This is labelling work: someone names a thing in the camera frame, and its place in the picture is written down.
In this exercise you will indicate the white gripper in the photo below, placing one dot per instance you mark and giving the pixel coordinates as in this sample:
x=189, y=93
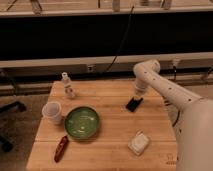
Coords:
x=139, y=91

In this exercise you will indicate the white wrapped square object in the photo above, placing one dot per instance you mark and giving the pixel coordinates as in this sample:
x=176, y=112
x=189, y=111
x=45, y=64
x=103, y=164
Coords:
x=139, y=143

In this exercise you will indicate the red brown pen tool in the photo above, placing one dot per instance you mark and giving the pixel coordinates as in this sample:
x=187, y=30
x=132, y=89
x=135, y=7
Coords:
x=60, y=149

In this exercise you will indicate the green bowl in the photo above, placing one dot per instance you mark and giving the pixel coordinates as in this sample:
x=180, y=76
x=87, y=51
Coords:
x=82, y=122

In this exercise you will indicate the black eraser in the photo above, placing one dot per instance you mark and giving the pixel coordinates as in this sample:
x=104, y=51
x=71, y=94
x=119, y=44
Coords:
x=133, y=104

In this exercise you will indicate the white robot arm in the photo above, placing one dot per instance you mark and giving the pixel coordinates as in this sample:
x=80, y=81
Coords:
x=195, y=145

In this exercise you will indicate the small clear bottle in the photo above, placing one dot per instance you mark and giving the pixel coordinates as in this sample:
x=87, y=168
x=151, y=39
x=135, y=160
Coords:
x=67, y=85

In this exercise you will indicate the white cup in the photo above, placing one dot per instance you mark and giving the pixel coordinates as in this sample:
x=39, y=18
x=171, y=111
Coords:
x=52, y=111

